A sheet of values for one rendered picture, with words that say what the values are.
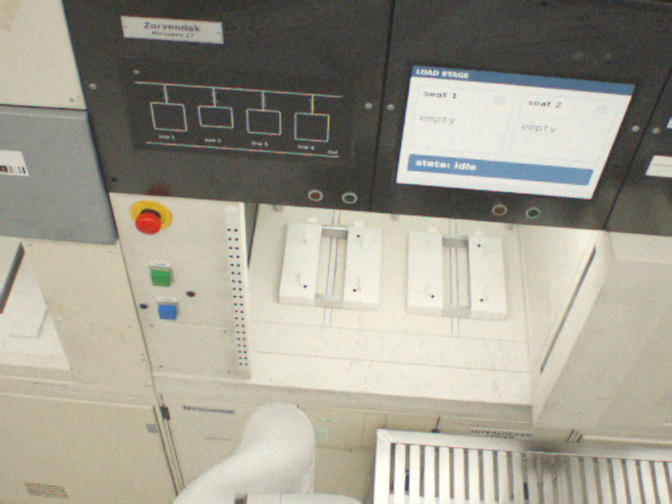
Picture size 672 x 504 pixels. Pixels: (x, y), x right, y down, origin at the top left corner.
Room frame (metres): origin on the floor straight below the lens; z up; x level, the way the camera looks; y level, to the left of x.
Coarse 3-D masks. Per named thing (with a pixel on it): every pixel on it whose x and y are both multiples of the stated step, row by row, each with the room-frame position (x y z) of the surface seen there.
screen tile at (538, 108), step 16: (528, 96) 0.84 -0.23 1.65; (544, 96) 0.84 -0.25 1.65; (560, 96) 0.84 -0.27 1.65; (528, 112) 0.84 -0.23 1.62; (544, 112) 0.84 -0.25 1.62; (560, 112) 0.84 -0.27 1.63; (576, 112) 0.84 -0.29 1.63; (592, 112) 0.84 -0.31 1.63; (592, 128) 0.84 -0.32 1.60; (608, 128) 0.84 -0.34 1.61; (512, 144) 0.84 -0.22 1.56; (528, 144) 0.84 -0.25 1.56; (544, 144) 0.84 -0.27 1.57; (560, 144) 0.84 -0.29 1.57; (576, 144) 0.84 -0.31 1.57; (592, 144) 0.84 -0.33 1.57; (576, 160) 0.84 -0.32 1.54; (592, 160) 0.84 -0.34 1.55
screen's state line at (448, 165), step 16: (416, 160) 0.84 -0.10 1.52; (432, 160) 0.84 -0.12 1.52; (448, 160) 0.84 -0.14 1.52; (464, 160) 0.84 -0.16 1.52; (480, 160) 0.84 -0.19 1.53; (480, 176) 0.84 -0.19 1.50; (496, 176) 0.84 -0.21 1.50; (512, 176) 0.84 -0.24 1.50; (528, 176) 0.84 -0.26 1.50; (544, 176) 0.84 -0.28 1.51; (560, 176) 0.84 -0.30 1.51; (576, 176) 0.84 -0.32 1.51
